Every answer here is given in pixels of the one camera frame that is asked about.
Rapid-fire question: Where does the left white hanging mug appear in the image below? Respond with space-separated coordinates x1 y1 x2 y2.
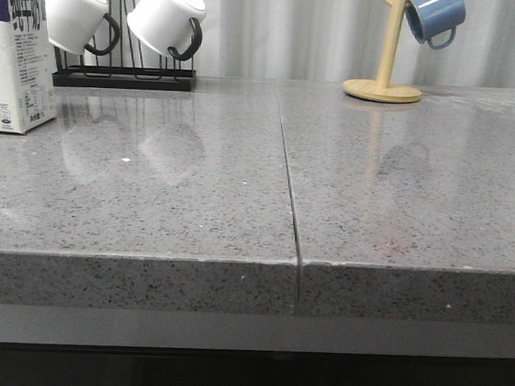
44 0 120 56

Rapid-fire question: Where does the black wire mug rack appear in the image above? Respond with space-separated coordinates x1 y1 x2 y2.
53 0 196 91

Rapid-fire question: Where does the blue hanging mug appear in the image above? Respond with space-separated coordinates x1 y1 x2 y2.
406 0 466 50

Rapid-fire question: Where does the wooden mug tree stand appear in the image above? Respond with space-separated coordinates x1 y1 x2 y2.
342 0 422 104

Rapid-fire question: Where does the right white hanging mug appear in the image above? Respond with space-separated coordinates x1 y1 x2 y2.
126 0 208 61

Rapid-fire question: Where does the white blue milk carton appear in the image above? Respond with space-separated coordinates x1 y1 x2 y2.
0 0 56 135

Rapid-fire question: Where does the white hanging mug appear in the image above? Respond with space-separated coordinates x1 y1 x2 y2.
126 0 208 61
44 0 120 56

